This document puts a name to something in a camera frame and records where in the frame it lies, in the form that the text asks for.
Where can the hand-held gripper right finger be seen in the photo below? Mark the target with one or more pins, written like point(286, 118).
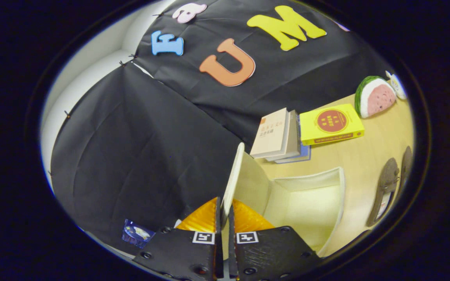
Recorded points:
point(272, 253)

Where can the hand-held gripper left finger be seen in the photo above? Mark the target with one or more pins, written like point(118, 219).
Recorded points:
point(182, 253)

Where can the cream fabric storage box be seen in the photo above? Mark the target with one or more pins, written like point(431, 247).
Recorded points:
point(307, 207)

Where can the brown fuzzy shoe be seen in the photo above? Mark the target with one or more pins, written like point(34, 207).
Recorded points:
point(406, 164)
point(383, 191)

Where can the blue shiny object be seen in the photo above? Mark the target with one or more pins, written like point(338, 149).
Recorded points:
point(137, 233)

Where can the blue book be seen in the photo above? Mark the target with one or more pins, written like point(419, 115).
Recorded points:
point(305, 154)

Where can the black backdrop cloth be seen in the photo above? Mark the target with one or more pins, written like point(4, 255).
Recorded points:
point(131, 156)

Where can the grey paperback book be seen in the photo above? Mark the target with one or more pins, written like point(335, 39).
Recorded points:
point(293, 144)

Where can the beige paperback book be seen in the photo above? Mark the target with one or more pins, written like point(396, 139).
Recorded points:
point(270, 134)

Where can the yellow book with red circle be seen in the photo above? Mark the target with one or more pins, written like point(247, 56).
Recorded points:
point(330, 123)

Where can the watermelon slice plush toy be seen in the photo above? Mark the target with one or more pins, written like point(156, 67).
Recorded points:
point(377, 97)

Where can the row of black cloth clips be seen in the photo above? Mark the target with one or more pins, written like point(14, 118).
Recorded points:
point(122, 62)

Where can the white plush toy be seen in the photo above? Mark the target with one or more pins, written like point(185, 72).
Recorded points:
point(397, 86)

